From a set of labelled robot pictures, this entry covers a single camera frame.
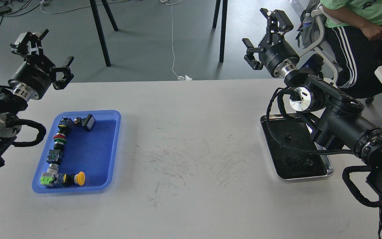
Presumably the metal tray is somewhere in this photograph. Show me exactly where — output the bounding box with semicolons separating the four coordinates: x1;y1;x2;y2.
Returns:
260;114;335;180

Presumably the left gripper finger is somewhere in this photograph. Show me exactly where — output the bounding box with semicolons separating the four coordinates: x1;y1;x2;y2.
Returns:
48;56;75;90
10;29;49;60

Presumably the black square push button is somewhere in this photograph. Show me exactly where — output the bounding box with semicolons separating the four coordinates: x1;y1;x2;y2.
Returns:
73;114;96;131

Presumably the blue black switch block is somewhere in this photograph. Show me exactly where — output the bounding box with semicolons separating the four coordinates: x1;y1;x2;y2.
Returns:
58;118;74;135

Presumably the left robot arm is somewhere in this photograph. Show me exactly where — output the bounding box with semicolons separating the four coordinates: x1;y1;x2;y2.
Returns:
0;29;74;168

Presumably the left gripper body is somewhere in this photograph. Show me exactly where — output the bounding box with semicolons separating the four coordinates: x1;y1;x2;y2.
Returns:
9;55;55;100

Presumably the green switch component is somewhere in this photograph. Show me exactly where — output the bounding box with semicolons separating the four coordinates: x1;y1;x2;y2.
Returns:
39;164;62;188

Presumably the black table leg left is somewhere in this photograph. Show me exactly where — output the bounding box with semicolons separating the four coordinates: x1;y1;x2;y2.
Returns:
89;0;119;67

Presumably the black green switch block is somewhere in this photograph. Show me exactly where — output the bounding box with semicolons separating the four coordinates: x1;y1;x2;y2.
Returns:
46;149;64;165

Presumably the white office chair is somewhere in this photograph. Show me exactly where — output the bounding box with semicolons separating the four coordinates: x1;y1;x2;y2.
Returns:
297;0;341;83

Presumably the yellow push button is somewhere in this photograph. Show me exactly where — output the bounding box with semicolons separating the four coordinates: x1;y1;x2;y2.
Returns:
61;171;86;187

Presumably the red green indicator stack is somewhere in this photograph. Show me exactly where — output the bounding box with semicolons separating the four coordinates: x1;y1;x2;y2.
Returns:
53;132;68;150

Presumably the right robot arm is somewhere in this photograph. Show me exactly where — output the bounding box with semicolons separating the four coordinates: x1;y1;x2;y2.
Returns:
242;8;382;231

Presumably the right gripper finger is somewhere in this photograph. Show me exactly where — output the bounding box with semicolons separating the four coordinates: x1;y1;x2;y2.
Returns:
242;38;266;70
260;8;294;42

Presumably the blue plastic tray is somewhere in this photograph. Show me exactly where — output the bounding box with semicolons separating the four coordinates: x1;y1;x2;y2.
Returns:
32;110;121;194

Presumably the white cable on floor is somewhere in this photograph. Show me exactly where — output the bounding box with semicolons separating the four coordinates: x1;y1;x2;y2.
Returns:
160;0;193;81

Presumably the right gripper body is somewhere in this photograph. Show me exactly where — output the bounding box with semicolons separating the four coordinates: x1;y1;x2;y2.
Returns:
259;33;300;78

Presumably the seated person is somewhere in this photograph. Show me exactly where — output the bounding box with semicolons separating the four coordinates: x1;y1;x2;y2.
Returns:
320;0;382;99

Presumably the black table leg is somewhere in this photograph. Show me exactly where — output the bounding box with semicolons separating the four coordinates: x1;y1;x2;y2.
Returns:
89;0;119;67
212;0;228;63

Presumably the black table leg right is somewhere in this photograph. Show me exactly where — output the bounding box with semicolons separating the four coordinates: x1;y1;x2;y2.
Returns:
212;0;228;63

